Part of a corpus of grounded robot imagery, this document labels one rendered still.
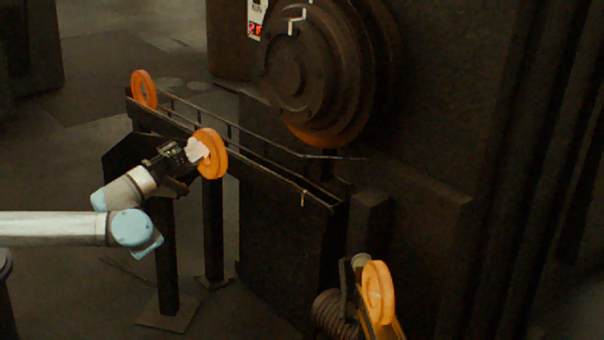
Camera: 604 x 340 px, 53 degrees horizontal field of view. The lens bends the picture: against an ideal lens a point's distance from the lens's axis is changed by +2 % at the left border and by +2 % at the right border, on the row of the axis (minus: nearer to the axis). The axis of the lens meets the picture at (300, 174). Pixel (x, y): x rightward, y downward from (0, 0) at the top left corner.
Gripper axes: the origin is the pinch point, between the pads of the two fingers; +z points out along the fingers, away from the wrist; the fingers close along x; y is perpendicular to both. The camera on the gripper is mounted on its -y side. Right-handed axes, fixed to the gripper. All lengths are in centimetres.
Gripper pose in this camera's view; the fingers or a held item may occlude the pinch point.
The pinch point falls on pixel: (209, 147)
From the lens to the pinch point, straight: 182.0
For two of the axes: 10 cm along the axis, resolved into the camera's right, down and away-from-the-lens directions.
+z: 7.4, -5.2, 4.3
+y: -1.6, -7.5, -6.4
